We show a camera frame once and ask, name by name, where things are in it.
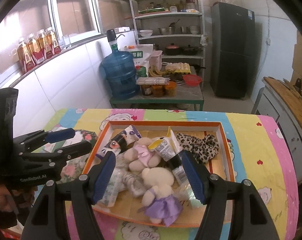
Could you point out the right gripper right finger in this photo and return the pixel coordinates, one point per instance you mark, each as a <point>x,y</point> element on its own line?
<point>250,217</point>

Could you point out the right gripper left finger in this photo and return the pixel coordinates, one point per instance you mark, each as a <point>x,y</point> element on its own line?
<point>48,219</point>

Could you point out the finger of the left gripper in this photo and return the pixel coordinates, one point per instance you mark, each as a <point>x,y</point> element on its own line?
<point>34,140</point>
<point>26,155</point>

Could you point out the black white cream tube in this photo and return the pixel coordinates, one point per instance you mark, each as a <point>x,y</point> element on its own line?
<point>118,144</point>

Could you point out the leopard print cloth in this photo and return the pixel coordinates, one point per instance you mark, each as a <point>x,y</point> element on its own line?
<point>203,150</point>

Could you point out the plush bear purple dress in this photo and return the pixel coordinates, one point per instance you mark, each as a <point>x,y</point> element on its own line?
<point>159,203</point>

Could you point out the floral white cloth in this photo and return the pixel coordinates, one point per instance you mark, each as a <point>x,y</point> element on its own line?
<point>129,180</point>

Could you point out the plush bear pink dress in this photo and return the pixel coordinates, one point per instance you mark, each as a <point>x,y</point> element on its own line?
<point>140,156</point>

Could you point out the person's left hand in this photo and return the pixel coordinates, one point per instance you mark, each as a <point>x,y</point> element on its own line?
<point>5,206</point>

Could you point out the floral tissue pack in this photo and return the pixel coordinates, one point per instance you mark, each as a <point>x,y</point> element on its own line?
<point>74,167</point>

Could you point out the colourful cartoon bed sheet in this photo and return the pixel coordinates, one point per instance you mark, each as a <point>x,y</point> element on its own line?
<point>257,146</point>

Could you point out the red labelled drink bottle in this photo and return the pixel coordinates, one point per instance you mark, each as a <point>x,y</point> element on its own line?
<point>24,55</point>

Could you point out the orange cardboard box tray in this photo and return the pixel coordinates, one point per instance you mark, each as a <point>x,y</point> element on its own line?
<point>126,206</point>

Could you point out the blue water jug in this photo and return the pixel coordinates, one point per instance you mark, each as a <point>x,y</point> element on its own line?
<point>120,70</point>

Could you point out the green side table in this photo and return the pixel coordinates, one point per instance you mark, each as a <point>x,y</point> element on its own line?
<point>184,94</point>

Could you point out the white flour bag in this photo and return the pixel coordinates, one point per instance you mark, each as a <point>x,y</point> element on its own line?
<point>141,54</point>

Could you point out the red plastic basket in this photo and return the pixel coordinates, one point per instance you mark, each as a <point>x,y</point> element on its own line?
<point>192,80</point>

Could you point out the egg tray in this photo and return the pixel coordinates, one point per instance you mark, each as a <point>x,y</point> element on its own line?
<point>182,68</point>

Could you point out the white metal shelf rack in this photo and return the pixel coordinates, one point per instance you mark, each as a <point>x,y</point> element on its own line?
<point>175,27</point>

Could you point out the black refrigerator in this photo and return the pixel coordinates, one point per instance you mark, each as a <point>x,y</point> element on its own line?
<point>233,47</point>

